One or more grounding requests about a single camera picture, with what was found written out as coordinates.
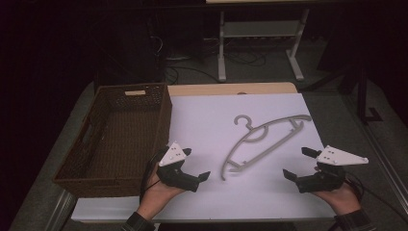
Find aluminium frame rail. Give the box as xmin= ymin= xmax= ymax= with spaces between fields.
xmin=43 ymin=191 xmax=79 ymax=231
xmin=361 ymin=124 xmax=408 ymax=206

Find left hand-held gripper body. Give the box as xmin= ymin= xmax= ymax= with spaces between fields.
xmin=156 ymin=141 xmax=200 ymax=193

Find person's right hand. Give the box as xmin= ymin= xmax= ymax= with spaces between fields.
xmin=311 ymin=181 xmax=362 ymax=216

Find white metal desk frame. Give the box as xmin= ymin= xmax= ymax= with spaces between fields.
xmin=217 ymin=8 xmax=311 ymax=83

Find black metal stand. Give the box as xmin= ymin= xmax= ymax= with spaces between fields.
xmin=355 ymin=64 xmax=385 ymax=125

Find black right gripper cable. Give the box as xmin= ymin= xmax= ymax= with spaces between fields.
xmin=344 ymin=174 xmax=408 ymax=223

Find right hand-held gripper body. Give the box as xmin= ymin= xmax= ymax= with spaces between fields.
xmin=293 ymin=144 xmax=370 ymax=194

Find grey plastic clothes hanger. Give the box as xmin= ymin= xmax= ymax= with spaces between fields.
xmin=219 ymin=114 xmax=313 ymax=182

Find brown woven basket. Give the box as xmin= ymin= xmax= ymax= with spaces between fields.
xmin=52 ymin=82 xmax=174 ymax=198

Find white table mat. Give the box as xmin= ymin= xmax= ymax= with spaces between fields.
xmin=70 ymin=92 xmax=337 ymax=223

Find person's left hand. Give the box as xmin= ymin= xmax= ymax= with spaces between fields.
xmin=137 ymin=153 xmax=187 ymax=221

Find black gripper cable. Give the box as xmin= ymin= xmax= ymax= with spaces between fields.
xmin=139 ymin=147 xmax=168 ymax=204
xmin=344 ymin=174 xmax=408 ymax=223

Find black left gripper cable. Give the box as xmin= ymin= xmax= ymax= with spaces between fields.
xmin=139 ymin=147 xmax=168 ymax=204

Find black floor cables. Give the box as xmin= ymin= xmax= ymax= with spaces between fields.
xmin=163 ymin=44 xmax=268 ymax=85

